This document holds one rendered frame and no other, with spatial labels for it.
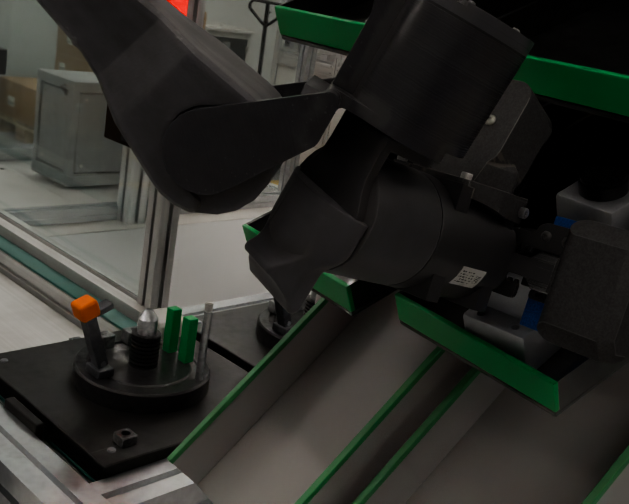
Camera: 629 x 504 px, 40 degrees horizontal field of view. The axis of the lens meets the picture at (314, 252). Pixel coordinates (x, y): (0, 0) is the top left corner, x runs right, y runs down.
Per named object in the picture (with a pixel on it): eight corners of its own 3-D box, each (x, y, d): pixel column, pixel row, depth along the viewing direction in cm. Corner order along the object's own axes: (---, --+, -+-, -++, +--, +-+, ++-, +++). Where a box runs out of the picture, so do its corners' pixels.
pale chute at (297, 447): (284, 584, 60) (253, 557, 58) (196, 484, 70) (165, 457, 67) (536, 300, 66) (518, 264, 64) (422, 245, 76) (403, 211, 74)
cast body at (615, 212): (600, 305, 53) (598, 207, 50) (545, 280, 57) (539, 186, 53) (684, 246, 57) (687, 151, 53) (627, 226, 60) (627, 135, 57)
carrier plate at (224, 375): (102, 487, 74) (104, 465, 73) (-25, 374, 89) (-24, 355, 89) (298, 421, 91) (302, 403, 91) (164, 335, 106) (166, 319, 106)
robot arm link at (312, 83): (146, 168, 35) (286, -108, 32) (191, 138, 43) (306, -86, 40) (388, 304, 36) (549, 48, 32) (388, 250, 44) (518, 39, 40)
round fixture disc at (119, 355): (121, 427, 80) (123, 407, 80) (45, 366, 89) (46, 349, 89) (235, 394, 90) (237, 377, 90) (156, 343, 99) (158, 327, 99)
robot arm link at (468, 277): (539, 356, 35) (589, 209, 34) (252, 237, 48) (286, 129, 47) (626, 369, 40) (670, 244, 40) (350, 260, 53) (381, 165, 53)
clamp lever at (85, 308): (97, 373, 84) (80, 309, 80) (86, 365, 85) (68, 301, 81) (127, 355, 86) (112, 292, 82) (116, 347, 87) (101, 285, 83)
